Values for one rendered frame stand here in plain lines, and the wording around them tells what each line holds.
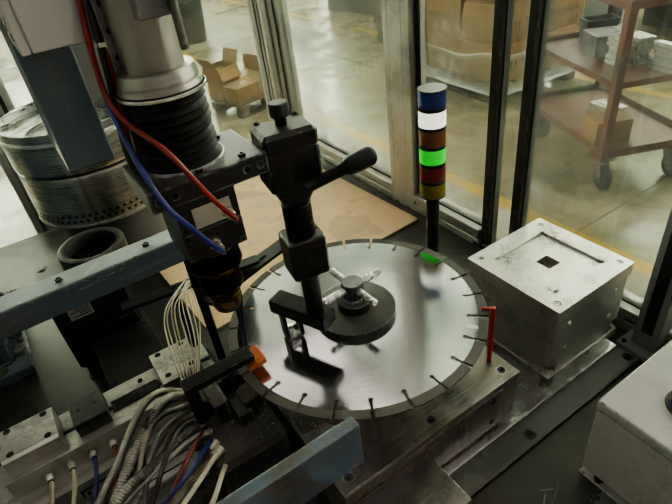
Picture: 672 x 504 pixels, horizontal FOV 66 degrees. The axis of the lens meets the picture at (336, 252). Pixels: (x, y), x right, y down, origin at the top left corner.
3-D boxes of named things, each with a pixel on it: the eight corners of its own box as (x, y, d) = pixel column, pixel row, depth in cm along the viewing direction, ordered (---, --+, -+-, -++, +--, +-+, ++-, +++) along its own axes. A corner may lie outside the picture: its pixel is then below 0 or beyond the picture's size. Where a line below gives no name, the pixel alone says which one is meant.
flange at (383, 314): (299, 321, 72) (296, 307, 70) (347, 277, 78) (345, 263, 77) (365, 352, 66) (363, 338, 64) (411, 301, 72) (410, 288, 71)
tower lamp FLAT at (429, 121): (433, 117, 87) (432, 100, 85) (452, 124, 83) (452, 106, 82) (412, 126, 85) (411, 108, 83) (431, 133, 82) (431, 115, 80)
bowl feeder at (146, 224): (166, 201, 148) (122, 75, 128) (207, 247, 126) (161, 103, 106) (54, 244, 136) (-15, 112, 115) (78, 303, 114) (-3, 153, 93)
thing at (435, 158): (433, 153, 90) (433, 136, 89) (451, 161, 87) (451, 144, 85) (413, 161, 89) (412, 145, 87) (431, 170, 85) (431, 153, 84)
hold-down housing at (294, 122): (321, 253, 63) (295, 88, 51) (338, 274, 59) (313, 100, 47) (278, 269, 61) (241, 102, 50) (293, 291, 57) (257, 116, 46)
